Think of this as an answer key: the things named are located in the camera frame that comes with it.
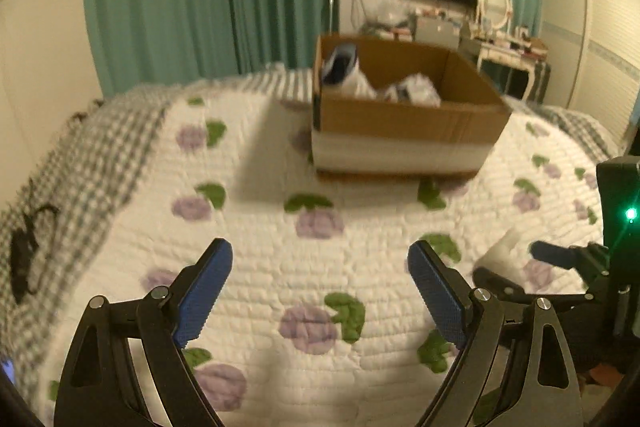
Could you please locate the tissue paper pack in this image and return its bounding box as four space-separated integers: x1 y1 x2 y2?
383 74 442 107

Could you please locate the light blue white sock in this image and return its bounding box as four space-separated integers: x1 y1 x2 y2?
320 42 376 100

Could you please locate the white foam cylinder piece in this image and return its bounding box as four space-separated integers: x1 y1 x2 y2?
474 228 521 277

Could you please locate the white floral quilt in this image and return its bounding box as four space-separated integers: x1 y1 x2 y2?
36 92 602 426

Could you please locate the open cardboard box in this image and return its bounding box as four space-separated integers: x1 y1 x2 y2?
311 34 511 178

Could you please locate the white dressing table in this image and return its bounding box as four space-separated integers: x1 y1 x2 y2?
459 37 537 101

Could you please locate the white louvered wardrobe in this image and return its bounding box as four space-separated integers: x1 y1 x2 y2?
540 0 639 144

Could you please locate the grey mini fridge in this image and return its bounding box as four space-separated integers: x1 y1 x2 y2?
413 16 460 50

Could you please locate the white oval vanity mirror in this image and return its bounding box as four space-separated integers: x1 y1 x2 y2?
476 0 513 32

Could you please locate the white stick vacuum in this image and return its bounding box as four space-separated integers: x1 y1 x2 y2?
326 0 336 35

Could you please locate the black cable on bed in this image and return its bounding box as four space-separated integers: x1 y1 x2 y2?
8 204 61 306

